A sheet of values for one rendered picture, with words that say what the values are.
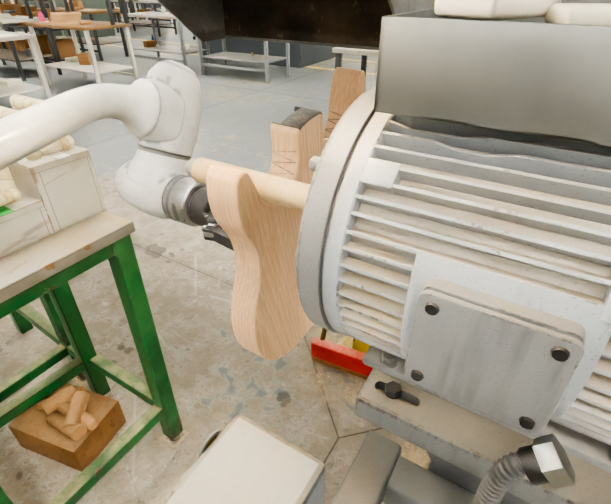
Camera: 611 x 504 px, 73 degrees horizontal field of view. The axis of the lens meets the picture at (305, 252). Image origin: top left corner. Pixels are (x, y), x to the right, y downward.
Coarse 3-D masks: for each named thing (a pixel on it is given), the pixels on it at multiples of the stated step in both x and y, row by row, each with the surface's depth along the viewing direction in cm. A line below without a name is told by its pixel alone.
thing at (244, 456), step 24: (240, 432) 37; (264, 432) 37; (216, 456) 35; (240, 456) 35; (264, 456) 35; (288, 456) 35; (312, 456) 35; (192, 480) 34; (216, 480) 34; (240, 480) 34; (264, 480) 34; (288, 480) 34; (312, 480) 34
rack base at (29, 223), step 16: (16, 208) 94; (32, 208) 97; (0, 224) 92; (16, 224) 95; (32, 224) 98; (48, 224) 101; (0, 240) 93; (16, 240) 96; (32, 240) 99; (0, 256) 94
